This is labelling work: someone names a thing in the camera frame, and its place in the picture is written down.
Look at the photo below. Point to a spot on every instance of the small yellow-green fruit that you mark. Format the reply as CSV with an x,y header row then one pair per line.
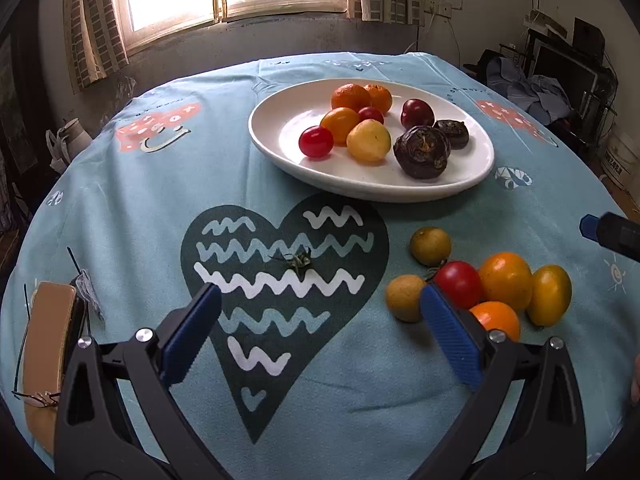
x,y
406,297
430,246

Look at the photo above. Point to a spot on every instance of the white oval plate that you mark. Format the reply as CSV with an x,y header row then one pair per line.
x,y
290,125

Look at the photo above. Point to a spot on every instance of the white plastic bag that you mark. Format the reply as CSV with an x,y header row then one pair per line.
x,y
57,152

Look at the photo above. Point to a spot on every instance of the light blue printed tablecloth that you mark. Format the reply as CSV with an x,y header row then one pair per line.
x,y
150,200

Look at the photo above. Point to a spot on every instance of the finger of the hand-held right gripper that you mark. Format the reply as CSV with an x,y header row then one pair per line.
x,y
617,235

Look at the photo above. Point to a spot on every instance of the wall socket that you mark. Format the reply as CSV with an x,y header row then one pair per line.
x,y
435,7

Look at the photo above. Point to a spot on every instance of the white jug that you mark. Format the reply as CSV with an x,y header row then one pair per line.
x,y
76,132

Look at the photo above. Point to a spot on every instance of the pile of blue-grey clothes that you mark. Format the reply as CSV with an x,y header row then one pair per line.
x,y
535,90

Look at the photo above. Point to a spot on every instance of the orange mandarin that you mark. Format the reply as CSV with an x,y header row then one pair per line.
x,y
380,97
351,97

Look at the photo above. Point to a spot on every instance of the tan glasses case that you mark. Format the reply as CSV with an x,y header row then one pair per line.
x,y
47,340

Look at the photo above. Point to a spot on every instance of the white bucket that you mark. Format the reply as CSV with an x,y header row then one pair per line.
x,y
620,157

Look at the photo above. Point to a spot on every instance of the small orange citrus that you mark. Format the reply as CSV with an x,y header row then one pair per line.
x,y
497,320

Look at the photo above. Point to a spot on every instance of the black box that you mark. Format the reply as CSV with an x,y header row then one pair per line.
x,y
589,40

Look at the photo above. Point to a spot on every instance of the green tomato stem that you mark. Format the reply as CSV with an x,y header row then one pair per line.
x,y
436,271
298,261

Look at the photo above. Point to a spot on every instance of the red cherry tomato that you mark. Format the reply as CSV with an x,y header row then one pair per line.
x,y
316,141
457,284
371,114

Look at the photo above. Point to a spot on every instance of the orange tomato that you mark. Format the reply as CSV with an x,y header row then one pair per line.
x,y
505,280
340,125

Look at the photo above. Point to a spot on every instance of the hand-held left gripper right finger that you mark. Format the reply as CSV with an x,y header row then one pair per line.
x,y
450,332

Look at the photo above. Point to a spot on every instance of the clear plastic wrapper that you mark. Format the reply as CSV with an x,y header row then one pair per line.
x,y
82,282

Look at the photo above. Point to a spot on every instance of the yellow oval tomato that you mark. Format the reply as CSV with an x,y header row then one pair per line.
x,y
548,295

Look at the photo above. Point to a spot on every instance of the yellow cherry tomato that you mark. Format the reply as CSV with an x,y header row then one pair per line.
x,y
369,141

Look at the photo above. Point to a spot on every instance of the dark brown water chestnut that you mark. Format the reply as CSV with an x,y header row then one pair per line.
x,y
421,152
452,133

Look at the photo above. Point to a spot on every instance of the black monitor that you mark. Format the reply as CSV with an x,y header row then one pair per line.
x,y
560,67

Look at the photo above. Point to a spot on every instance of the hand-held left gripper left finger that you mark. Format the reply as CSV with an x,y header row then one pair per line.
x,y
192,332

